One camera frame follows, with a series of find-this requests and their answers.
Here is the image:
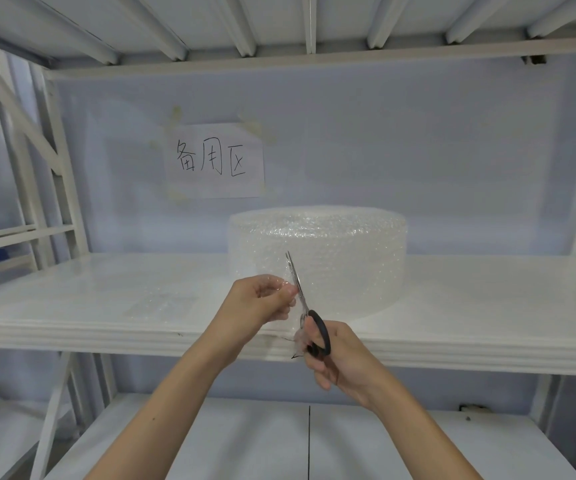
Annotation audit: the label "clear bubble wrap roll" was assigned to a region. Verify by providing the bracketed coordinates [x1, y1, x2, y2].
[227, 205, 409, 326]

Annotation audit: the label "person's right forearm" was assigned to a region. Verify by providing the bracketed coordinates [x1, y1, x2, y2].
[355, 369, 485, 480]

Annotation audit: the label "person's left hand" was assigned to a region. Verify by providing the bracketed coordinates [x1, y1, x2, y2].
[216, 274, 300, 348]

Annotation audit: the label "white handwritten paper sign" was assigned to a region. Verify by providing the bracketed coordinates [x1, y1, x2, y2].
[167, 123, 266, 200]

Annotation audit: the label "black-handled scissors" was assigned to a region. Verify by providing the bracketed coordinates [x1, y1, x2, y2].
[285, 251, 333, 358]

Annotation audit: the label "cut clear bubble wrap piece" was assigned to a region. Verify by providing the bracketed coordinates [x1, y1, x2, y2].
[122, 294, 199, 318]

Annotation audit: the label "white metal shelf rack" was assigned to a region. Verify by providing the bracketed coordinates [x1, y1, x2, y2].
[0, 0, 576, 480]
[0, 84, 38, 295]

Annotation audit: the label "person's left forearm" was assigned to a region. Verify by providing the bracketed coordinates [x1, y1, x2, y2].
[84, 317, 248, 480]

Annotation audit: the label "person's right hand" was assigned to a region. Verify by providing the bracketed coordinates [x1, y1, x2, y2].
[294, 317, 385, 409]

